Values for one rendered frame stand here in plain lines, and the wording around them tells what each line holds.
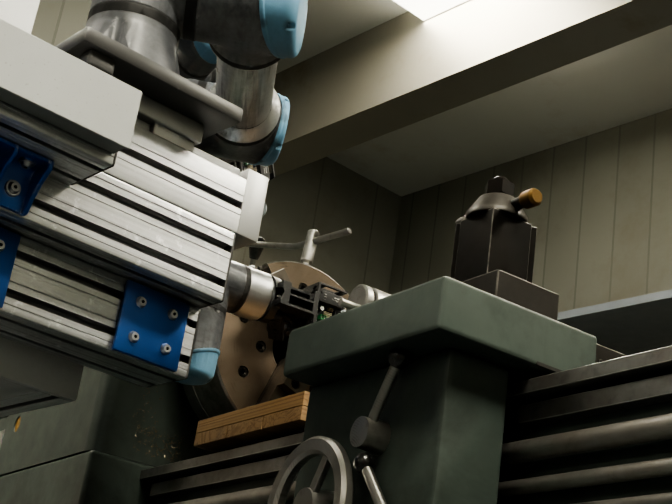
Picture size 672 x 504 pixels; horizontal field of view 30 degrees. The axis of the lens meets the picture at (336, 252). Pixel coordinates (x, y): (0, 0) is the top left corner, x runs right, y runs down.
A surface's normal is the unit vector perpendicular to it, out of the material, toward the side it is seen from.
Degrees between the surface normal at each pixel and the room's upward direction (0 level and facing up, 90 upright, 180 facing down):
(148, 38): 73
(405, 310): 90
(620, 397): 90
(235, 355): 90
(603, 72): 180
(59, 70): 90
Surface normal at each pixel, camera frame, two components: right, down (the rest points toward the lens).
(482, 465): 0.56, -0.24
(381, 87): -0.74, -0.35
